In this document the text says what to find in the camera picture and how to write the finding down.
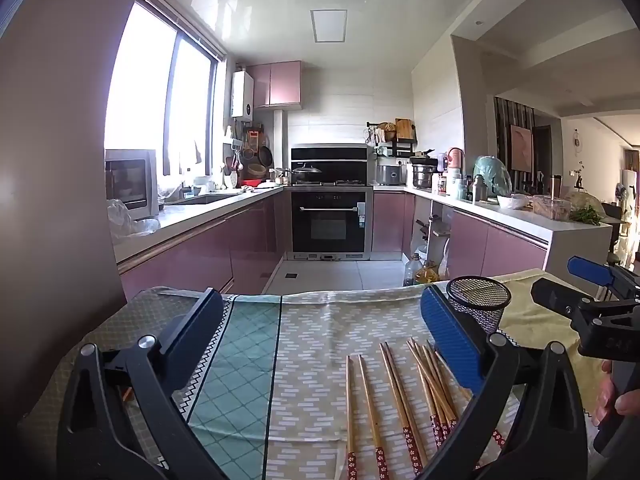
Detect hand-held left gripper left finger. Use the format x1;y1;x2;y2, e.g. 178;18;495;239
56;287;226;480

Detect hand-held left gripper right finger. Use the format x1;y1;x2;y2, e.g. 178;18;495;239
415;285;588;480

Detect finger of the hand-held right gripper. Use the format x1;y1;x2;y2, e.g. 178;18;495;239
531;277;640;361
567;255;640;302

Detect black mesh holder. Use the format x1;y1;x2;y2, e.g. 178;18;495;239
446;276;512;336

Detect bunch of wooden chopsticks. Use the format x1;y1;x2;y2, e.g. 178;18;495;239
406;337;506;451

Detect person's right hand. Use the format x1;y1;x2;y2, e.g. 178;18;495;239
595;359;640;428

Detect green vegetables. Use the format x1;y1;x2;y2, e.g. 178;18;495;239
569;206;605;227

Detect cooking oil bottle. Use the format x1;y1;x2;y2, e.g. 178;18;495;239
414;259;442;287

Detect clear plastic container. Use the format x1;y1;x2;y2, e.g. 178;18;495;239
531;194;572;222

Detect clear plastic bottle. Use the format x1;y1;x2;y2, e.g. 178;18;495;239
403;252;424;287

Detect pink kitchen base cabinet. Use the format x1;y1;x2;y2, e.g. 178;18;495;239
112;184;293;306
372;185;613;286

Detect white bowl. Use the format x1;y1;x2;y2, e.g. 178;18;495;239
496;193;531;211

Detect patchwork patterned tablecloth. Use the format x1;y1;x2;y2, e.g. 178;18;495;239
20;269;621;480

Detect clear plastic bag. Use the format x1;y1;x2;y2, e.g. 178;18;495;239
106;199;162;246

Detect mint green appliance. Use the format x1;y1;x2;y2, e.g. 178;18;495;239
473;155;513;197

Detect steel stock pot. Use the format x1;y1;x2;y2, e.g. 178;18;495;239
409;156;440;191

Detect black built-in oven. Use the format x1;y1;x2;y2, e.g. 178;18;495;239
290;186;375;262

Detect dark slatted room divider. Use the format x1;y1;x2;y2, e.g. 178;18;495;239
494;96;537;196

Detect silver microwave oven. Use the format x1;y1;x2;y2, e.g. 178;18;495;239
104;149;162;221

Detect silver rice cooker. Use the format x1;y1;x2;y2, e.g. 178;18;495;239
375;162;407;187

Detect wok with lid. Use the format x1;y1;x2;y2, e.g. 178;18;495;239
291;162;324;184

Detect black range hood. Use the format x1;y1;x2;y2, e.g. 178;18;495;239
290;143;375;187

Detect white water heater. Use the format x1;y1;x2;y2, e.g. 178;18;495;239
231;70;255;122

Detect kitchen window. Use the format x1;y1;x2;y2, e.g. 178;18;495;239
104;0;223;181

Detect pink upper cabinet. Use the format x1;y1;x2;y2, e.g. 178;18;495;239
246;61;304;111

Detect ceiling light panel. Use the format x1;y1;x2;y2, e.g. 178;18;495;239
310;8;348;44

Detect pink wall picture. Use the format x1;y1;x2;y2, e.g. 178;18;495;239
509;123;534;172

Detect black wall rack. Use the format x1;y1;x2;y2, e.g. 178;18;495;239
366;119;419;157

